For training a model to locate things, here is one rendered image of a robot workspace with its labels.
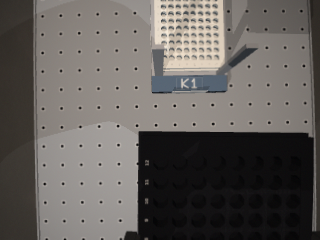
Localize black well plate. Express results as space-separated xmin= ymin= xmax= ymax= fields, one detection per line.
xmin=138 ymin=131 xmax=314 ymax=240

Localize white well plate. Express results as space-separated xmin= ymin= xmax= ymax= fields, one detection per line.
xmin=154 ymin=0 xmax=225 ymax=72

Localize grey perforated base plate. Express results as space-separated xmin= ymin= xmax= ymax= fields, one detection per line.
xmin=34 ymin=0 xmax=316 ymax=240

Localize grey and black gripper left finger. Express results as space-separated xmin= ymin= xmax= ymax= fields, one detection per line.
xmin=124 ymin=231 xmax=140 ymax=240

